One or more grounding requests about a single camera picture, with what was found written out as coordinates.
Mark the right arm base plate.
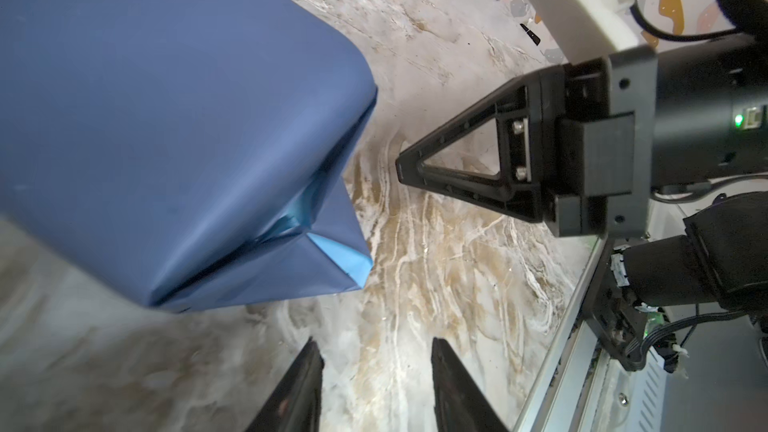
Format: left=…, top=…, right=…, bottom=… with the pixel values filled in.
left=580, top=240, right=653, bottom=372

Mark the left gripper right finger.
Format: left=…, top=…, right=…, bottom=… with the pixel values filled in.
left=431, top=337, right=507, bottom=432

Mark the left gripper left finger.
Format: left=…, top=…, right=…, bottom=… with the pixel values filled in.
left=246, top=337, right=325, bottom=432

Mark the blue wrapping paper sheet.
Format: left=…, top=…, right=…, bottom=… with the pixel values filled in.
left=1, top=0, right=378, bottom=312

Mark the aluminium mounting rail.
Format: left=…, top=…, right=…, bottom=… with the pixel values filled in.
left=514, top=238, right=667, bottom=431

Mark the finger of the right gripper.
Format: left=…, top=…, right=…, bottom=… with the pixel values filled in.
left=396, top=68, right=565, bottom=223

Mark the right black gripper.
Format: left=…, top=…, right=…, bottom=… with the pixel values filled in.
left=545, top=34, right=767, bottom=238

